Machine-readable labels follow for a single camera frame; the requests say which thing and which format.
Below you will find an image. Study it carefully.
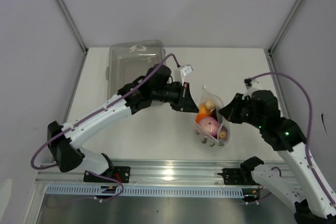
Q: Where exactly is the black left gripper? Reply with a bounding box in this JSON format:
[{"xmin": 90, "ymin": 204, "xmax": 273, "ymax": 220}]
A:
[{"xmin": 152, "ymin": 81, "xmax": 199, "ymax": 113}]

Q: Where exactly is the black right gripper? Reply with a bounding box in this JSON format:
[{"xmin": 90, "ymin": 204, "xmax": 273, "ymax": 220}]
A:
[{"xmin": 218, "ymin": 93, "xmax": 263, "ymax": 129}]

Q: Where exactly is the orange fruit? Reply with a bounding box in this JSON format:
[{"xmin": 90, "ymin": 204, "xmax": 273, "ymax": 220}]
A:
[{"xmin": 195, "ymin": 104, "xmax": 212, "ymax": 123}]

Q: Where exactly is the garlic bulb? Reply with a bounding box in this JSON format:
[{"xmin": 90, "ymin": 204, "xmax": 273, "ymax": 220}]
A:
[{"xmin": 204, "ymin": 99, "xmax": 216, "ymax": 111}]

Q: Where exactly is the dark mangosteen fruit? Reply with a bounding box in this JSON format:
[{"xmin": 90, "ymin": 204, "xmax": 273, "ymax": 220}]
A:
[{"xmin": 211, "ymin": 109, "xmax": 220, "ymax": 122}]

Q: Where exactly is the dark red apple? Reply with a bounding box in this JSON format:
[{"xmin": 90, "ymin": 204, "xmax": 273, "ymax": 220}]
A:
[{"xmin": 217, "ymin": 126, "xmax": 228, "ymax": 141}]

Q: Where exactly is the clear zip top bag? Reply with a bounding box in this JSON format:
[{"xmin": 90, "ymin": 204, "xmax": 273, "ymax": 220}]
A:
[{"xmin": 194, "ymin": 86, "xmax": 230, "ymax": 149}]

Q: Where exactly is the pink onion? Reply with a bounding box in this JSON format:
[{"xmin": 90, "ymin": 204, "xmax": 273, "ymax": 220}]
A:
[{"xmin": 198, "ymin": 117, "xmax": 220, "ymax": 137}]

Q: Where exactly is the white radish with leaves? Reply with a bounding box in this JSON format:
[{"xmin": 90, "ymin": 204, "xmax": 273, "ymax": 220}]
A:
[{"xmin": 201, "ymin": 137, "xmax": 228, "ymax": 148}]

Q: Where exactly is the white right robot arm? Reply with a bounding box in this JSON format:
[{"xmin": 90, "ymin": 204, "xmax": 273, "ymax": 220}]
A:
[{"xmin": 218, "ymin": 90, "xmax": 335, "ymax": 223}]

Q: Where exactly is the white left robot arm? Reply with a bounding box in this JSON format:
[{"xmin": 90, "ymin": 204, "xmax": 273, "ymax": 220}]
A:
[{"xmin": 48, "ymin": 64, "xmax": 199, "ymax": 182}]

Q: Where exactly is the grey plastic food bin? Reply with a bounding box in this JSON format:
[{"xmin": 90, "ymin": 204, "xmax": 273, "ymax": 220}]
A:
[{"xmin": 106, "ymin": 40, "xmax": 165, "ymax": 99}]

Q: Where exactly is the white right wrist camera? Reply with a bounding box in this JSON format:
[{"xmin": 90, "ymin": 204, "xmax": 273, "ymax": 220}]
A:
[{"xmin": 244, "ymin": 78, "xmax": 262, "ymax": 94}]

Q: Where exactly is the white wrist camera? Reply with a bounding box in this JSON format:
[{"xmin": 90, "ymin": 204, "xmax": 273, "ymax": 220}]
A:
[
  {"xmin": 173, "ymin": 65, "xmax": 193, "ymax": 83},
  {"xmin": 244, "ymin": 78, "xmax": 262, "ymax": 94}
]

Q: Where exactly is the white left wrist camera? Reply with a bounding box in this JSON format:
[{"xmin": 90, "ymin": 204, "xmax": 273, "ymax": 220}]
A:
[{"xmin": 173, "ymin": 65, "xmax": 193, "ymax": 83}]

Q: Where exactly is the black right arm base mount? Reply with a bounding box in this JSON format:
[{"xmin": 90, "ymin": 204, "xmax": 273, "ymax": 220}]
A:
[{"xmin": 218, "ymin": 156, "xmax": 265, "ymax": 186}]

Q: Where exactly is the right aluminium frame post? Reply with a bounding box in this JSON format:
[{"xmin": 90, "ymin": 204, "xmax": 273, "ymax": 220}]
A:
[{"xmin": 267, "ymin": 0, "xmax": 322, "ymax": 55}]

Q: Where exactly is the aluminium frame post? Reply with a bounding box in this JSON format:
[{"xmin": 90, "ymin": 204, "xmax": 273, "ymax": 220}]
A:
[
  {"xmin": 40, "ymin": 0, "xmax": 88, "ymax": 55},
  {"xmin": 267, "ymin": 0, "xmax": 322, "ymax": 55}
]

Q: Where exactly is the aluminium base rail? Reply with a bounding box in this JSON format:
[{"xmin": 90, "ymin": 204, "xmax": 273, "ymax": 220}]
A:
[{"xmin": 35, "ymin": 158, "xmax": 322, "ymax": 189}]

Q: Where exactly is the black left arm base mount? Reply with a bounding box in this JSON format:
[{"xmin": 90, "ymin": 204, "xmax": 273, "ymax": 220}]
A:
[{"xmin": 83, "ymin": 153, "xmax": 131, "ymax": 184}]

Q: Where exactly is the white slotted cable duct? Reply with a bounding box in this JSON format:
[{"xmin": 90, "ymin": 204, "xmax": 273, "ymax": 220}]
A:
[{"xmin": 46, "ymin": 184, "xmax": 244, "ymax": 198}]

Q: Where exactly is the left aluminium frame post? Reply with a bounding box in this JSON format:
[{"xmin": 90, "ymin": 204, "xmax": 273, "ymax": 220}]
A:
[{"xmin": 40, "ymin": 0, "xmax": 88, "ymax": 55}]

